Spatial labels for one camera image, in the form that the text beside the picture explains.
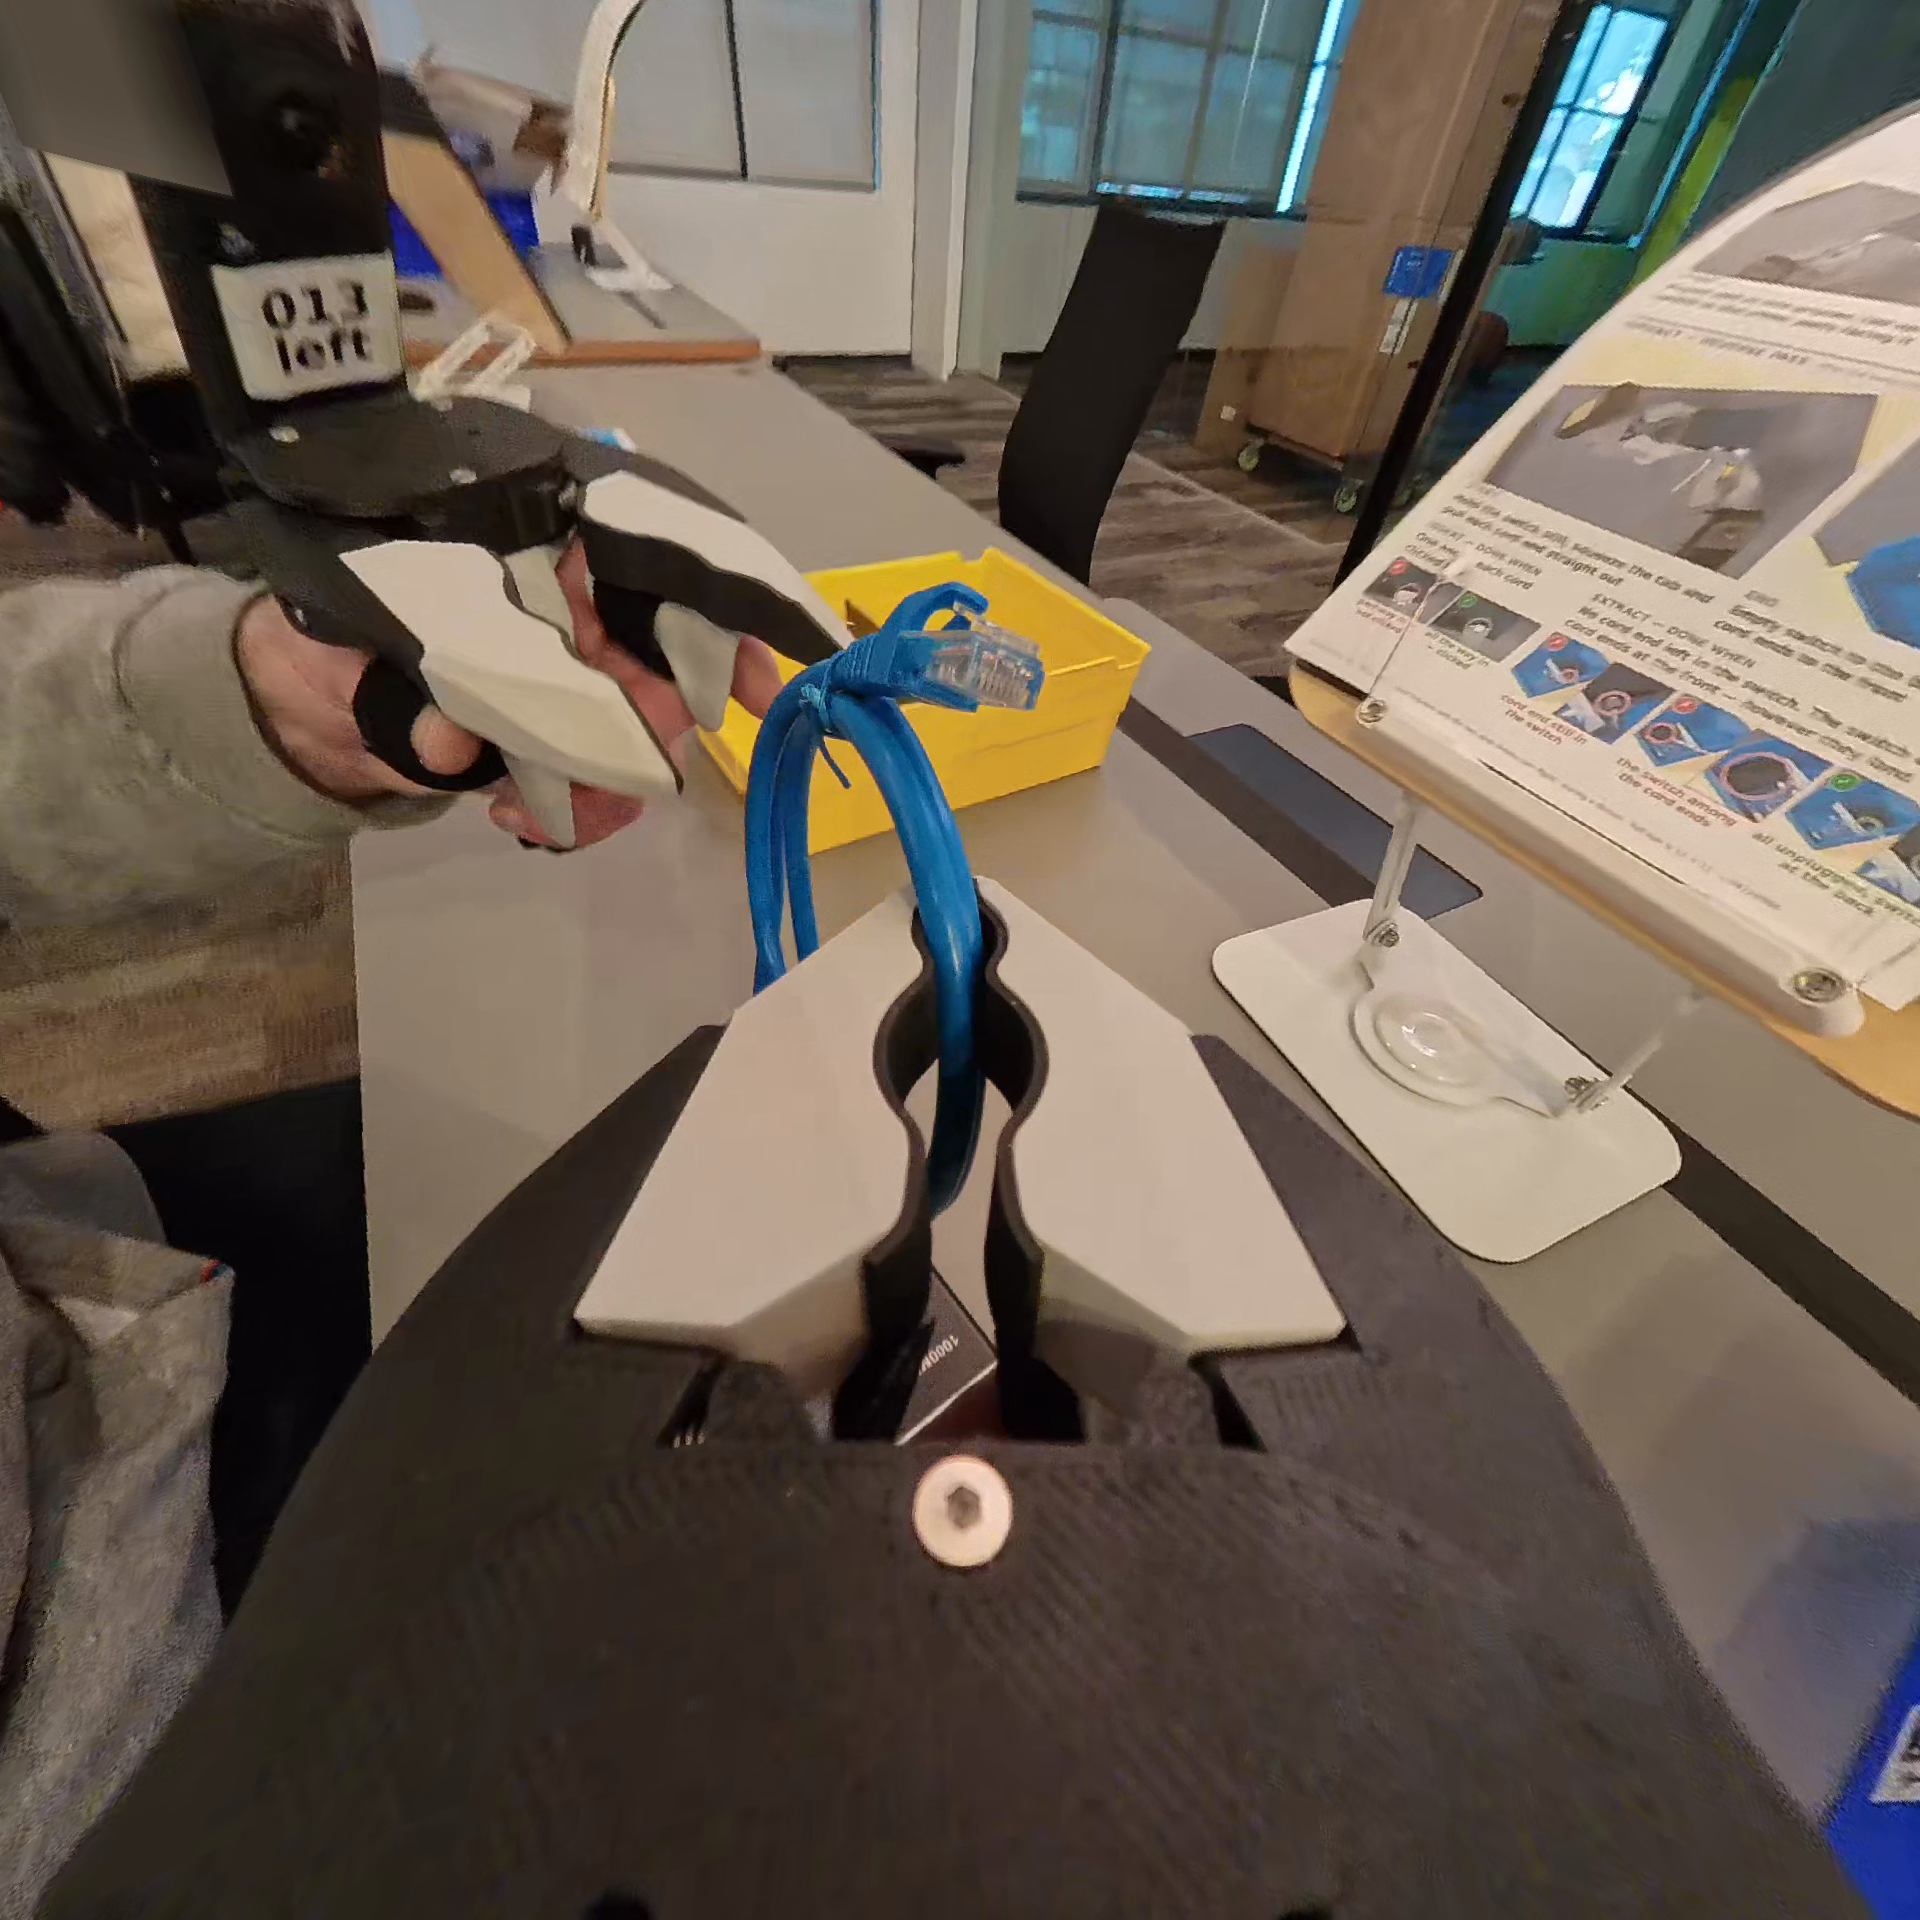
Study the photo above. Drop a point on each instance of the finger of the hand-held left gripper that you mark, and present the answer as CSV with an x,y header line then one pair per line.
x,y
494,660
662,503

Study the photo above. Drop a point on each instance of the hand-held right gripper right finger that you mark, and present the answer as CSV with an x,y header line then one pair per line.
x,y
1172,1185

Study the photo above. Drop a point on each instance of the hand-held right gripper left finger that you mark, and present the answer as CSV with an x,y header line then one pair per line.
x,y
751,1185

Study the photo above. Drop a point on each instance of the yellow plastic bin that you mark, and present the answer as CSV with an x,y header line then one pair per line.
x,y
1036,720

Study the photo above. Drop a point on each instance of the blue plastic bin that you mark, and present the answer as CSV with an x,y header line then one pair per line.
x,y
1874,1875

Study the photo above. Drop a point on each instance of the person's left hand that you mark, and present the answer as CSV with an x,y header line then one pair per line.
x,y
301,705

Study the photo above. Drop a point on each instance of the black office chair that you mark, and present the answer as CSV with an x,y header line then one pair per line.
x,y
1109,375

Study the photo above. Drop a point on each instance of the person's dark pants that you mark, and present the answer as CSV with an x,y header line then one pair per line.
x,y
270,1349

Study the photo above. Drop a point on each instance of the large paned window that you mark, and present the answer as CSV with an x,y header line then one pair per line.
x,y
1172,106
1589,119

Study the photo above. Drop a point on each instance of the person's grey sweatshirt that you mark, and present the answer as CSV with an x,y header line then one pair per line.
x,y
89,1499

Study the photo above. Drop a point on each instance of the large cardboard box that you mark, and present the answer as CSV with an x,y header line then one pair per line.
x,y
1350,225

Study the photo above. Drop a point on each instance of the laminated instruction sheet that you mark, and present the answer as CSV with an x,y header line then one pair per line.
x,y
1652,600

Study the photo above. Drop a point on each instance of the black pole stand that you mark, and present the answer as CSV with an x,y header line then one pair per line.
x,y
1460,284

